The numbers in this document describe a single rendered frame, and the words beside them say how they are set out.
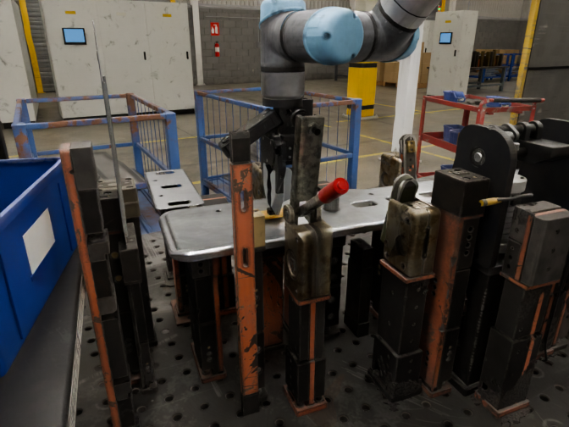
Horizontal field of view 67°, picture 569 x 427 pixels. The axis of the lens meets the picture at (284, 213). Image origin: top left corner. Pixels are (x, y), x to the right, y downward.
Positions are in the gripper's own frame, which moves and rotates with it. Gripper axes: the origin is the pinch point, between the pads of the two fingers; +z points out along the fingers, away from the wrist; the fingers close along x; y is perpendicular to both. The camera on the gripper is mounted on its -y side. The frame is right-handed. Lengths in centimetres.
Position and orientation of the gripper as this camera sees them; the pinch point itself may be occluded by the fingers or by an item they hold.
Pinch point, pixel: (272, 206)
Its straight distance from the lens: 81.6
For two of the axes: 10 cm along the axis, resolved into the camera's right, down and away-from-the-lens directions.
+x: -3.6, -3.4, 8.7
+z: -0.1, 9.3, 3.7
